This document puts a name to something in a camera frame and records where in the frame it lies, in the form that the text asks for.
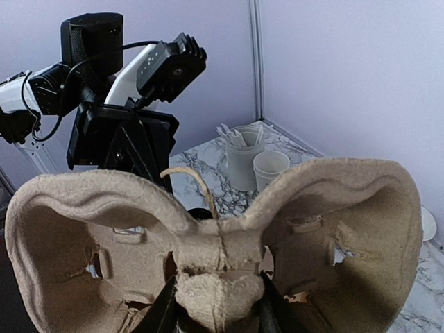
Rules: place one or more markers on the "white ribbed stirrer canister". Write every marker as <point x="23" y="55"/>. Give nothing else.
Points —
<point x="240" y="166"/>

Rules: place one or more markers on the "white paper cups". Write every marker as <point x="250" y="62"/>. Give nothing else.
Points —
<point x="268" y="165"/>

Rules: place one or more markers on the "left rear aluminium post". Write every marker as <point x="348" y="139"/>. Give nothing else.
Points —
<point x="256" y="37"/>

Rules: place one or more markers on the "brown paper takeout bag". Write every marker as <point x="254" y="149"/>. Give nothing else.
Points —
<point x="190" y="186"/>

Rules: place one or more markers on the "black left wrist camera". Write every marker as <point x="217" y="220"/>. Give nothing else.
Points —
<point x="169" y="69"/>

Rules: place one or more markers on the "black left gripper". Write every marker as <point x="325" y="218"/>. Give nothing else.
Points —
<point x="111" y="84"/>

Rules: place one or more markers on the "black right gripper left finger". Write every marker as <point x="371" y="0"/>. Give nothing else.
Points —
<point x="162" y="316"/>

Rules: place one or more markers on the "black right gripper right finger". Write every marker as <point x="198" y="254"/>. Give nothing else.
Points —
<point x="275" y="314"/>

